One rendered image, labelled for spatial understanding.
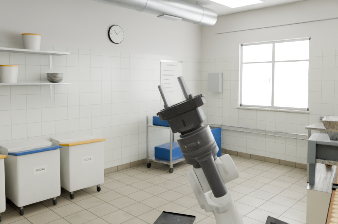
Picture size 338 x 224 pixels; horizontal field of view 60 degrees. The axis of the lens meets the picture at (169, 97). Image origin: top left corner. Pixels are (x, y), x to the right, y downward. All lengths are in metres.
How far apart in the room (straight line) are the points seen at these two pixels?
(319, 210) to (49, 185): 2.99
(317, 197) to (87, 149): 2.90
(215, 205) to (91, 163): 3.56
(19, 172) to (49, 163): 0.34
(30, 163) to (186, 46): 4.05
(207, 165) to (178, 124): 0.12
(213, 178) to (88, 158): 3.59
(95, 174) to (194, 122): 3.69
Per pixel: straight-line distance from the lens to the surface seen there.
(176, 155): 5.37
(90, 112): 4.91
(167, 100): 0.73
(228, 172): 0.74
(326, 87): 5.65
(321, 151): 2.34
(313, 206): 2.37
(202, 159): 0.70
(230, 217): 0.84
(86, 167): 4.24
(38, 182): 3.99
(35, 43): 4.25
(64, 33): 4.73
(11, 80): 4.13
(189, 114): 0.70
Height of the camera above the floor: 1.59
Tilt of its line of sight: 3 degrees down
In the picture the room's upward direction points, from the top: straight up
